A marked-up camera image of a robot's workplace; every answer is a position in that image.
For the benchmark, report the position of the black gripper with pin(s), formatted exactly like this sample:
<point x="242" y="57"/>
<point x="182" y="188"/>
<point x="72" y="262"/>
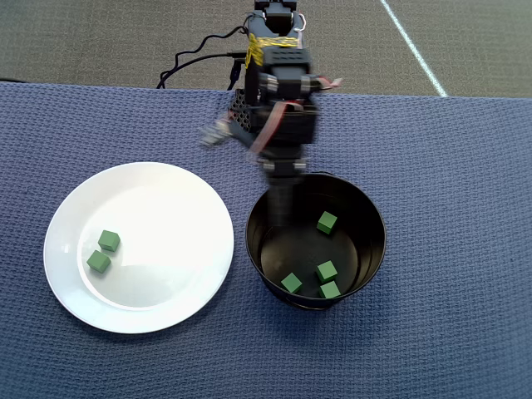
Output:
<point x="283" y="166"/>

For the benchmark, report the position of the green cube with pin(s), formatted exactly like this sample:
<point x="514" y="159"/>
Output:
<point x="109" y="240"/>
<point x="330" y="289"/>
<point x="292" y="282"/>
<point x="327" y="272"/>
<point x="326" y="222"/>
<point x="98" y="261"/>

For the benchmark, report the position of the white round plate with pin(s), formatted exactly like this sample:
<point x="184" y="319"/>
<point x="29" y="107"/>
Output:
<point x="166" y="232"/>

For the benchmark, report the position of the black metal bucket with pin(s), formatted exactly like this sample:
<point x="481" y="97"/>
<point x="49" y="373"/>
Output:
<point x="374" y="249"/>

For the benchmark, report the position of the blue woven table cloth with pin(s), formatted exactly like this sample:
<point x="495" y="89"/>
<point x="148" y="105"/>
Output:
<point x="436" y="249"/>

